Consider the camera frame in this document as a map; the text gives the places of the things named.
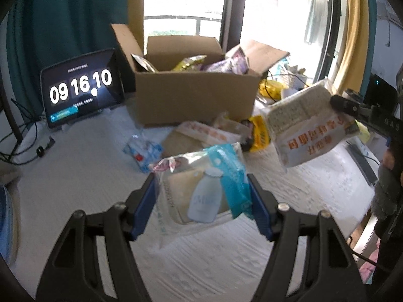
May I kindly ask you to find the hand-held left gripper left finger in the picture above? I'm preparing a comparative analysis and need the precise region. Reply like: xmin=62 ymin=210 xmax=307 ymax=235
xmin=36 ymin=173 xmax=156 ymax=302

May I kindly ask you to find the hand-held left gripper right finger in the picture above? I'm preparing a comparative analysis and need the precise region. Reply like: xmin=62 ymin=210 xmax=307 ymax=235
xmin=247 ymin=173 xmax=367 ymax=302

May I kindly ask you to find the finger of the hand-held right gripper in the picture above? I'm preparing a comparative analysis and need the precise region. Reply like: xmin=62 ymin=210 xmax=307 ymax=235
xmin=330 ymin=94 xmax=358 ymax=117

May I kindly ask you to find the clear packet bottle print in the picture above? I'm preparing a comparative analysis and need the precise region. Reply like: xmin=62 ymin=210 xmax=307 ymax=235
xmin=150 ymin=143 xmax=254 ymax=249

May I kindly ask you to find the cardboard box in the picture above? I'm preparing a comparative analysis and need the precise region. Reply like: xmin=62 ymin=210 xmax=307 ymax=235
xmin=110 ymin=23 xmax=290 ymax=126

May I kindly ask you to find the person's right hand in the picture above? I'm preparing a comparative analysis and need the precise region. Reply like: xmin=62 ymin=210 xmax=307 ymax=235
xmin=380 ymin=146 xmax=402 ymax=177

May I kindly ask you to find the black flat device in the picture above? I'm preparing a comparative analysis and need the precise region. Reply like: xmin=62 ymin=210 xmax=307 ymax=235
xmin=346 ymin=141 xmax=378 ymax=185

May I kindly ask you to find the small white blue packet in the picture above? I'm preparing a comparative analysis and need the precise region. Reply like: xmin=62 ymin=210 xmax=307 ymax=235
xmin=123 ymin=135 xmax=164 ymax=173

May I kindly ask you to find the yellow curtain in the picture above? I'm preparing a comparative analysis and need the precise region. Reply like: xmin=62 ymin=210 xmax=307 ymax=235
xmin=327 ymin=0 xmax=378 ymax=92

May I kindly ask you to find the yellow plastic bag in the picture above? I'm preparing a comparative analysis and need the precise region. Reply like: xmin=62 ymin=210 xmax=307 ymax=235
xmin=258 ymin=80 xmax=288 ymax=104

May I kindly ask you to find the yellow packet black print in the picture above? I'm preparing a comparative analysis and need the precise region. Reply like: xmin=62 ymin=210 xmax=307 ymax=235
xmin=249 ymin=115 xmax=271 ymax=153

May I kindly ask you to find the grey hanging garment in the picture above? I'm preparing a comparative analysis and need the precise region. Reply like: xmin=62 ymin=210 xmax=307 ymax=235
xmin=304 ymin=0 xmax=320 ymax=45

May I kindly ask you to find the clear packet red print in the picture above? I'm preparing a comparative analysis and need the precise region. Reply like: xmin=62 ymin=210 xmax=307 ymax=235
xmin=162 ymin=111 xmax=252 ymax=158

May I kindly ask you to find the purple snack packet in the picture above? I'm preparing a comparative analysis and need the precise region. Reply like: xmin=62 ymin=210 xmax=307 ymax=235
xmin=201 ymin=46 xmax=251 ymax=74

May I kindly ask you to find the tablet with clock display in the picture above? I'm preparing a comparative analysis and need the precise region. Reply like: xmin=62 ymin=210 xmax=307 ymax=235
xmin=40 ymin=48 xmax=125 ymax=129

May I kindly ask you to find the blue white pillow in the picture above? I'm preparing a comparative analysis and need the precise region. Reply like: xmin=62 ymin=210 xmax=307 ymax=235
xmin=0 ymin=185 xmax=21 ymax=268

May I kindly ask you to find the grey cushion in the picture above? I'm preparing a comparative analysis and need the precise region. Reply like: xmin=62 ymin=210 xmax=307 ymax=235
xmin=0 ymin=164 xmax=22 ymax=189

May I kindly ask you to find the balcony railing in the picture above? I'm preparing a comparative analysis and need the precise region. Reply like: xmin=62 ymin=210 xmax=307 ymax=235
xmin=144 ymin=15 xmax=227 ymax=36

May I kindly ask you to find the beige curtain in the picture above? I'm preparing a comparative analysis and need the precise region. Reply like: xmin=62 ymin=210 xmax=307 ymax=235
xmin=127 ymin=0 xmax=146 ymax=57

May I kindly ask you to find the black cable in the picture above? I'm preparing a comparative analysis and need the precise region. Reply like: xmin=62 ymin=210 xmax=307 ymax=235
xmin=0 ymin=99 xmax=55 ymax=166

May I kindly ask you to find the dark window frame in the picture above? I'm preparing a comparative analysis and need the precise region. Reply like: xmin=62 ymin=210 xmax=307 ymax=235
xmin=220 ymin=0 xmax=249 ymax=54

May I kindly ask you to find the black metal frame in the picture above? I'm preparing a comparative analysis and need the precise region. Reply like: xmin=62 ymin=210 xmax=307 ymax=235
xmin=0 ymin=79 xmax=24 ymax=145

